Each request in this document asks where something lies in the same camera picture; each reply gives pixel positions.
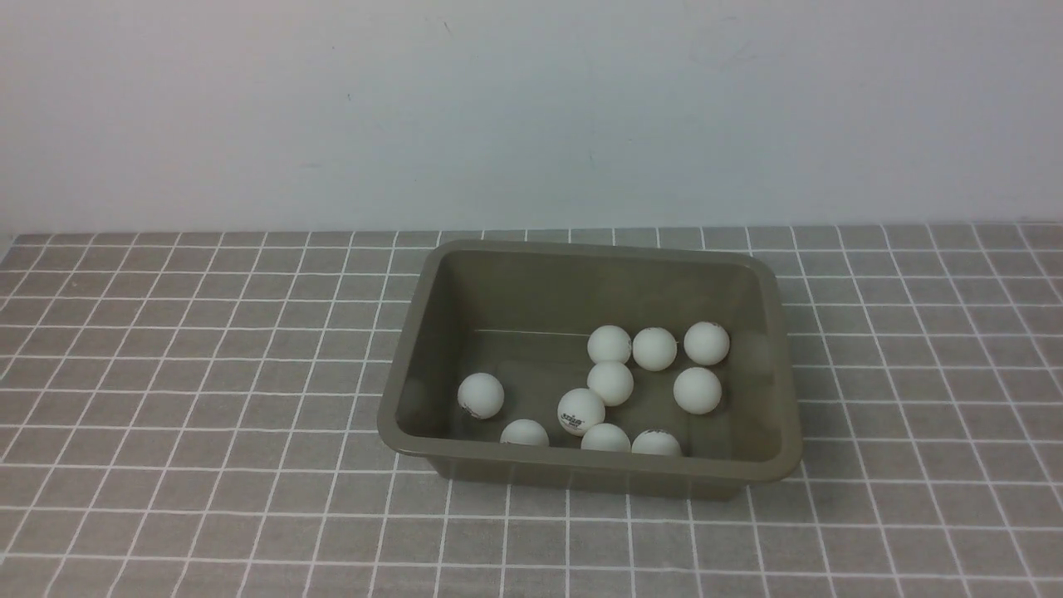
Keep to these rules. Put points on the olive plastic bin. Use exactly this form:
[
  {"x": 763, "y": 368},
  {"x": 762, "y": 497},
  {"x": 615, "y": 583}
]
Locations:
[{"x": 497, "y": 332}]

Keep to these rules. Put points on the white ball group hidden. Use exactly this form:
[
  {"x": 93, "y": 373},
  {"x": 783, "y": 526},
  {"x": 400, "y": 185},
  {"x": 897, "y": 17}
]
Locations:
[{"x": 706, "y": 343}]

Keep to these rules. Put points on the white ball group printed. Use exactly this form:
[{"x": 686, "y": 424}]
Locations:
[{"x": 657, "y": 442}]

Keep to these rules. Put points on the grey checked tablecloth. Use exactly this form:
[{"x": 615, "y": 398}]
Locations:
[{"x": 194, "y": 414}]

